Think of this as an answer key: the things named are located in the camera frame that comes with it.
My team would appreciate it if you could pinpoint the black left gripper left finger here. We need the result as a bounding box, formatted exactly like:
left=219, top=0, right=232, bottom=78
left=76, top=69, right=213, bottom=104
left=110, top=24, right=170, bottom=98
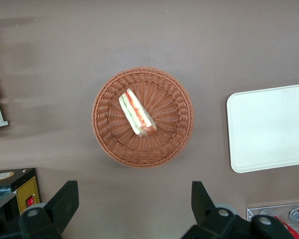
left=0, top=180, right=80, bottom=239

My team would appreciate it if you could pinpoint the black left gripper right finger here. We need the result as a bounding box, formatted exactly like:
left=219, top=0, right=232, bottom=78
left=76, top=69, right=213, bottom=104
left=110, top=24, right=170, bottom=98
left=180, top=181, right=291, bottom=239

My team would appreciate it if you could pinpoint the triangle sandwich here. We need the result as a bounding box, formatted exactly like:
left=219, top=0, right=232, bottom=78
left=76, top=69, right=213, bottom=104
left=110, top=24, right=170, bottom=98
left=118, top=88, right=157, bottom=138

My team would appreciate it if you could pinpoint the round brown wicker basket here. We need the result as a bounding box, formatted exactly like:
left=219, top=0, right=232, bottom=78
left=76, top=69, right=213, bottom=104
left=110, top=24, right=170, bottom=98
left=91, top=66, right=195, bottom=169

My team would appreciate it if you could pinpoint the beige plastic tray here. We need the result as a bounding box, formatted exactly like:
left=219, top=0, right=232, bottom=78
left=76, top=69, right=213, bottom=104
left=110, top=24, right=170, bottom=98
left=226, top=83, right=299, bottom=174

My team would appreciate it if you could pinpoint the black food warmer machine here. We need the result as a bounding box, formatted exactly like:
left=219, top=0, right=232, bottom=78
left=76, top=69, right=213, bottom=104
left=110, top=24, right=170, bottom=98
left=0, top=168, right=42, bottom=225

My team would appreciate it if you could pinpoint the clear acrylic bottle rack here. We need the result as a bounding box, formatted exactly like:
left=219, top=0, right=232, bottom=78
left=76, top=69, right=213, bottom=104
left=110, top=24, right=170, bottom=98
left=246, top=202, right=299, bottom=239

